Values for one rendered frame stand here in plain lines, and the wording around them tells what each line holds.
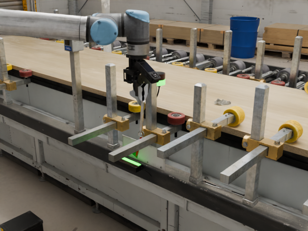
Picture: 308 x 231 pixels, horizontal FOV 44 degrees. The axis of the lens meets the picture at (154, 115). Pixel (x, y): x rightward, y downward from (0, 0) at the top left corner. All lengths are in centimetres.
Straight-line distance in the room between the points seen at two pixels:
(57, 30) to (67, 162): 154
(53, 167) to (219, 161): 150
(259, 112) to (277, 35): 614
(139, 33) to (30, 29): 40
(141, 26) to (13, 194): 189
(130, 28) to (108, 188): 129
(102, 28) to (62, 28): 14
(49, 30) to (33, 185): 188
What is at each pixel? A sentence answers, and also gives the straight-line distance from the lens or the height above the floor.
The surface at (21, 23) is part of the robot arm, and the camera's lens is 139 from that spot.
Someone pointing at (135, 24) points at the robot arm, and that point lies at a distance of 148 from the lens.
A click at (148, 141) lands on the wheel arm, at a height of 85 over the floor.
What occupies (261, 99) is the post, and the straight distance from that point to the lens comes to 135.
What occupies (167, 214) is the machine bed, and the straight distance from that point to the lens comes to 216.
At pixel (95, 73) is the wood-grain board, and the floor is 90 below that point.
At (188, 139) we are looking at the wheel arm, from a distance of 139.
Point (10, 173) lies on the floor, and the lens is 332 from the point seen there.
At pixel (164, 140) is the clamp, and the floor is 84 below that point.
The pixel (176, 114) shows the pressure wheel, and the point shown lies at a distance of 176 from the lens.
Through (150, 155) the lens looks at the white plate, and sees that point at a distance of 173.
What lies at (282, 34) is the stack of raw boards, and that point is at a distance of 745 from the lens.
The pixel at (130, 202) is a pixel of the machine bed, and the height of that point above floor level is 21.
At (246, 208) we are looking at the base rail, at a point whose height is 70.
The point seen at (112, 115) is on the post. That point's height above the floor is 88.
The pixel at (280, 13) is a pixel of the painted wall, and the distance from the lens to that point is 880.
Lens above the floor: 153
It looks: 21 degrees down
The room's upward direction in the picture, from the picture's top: straight up
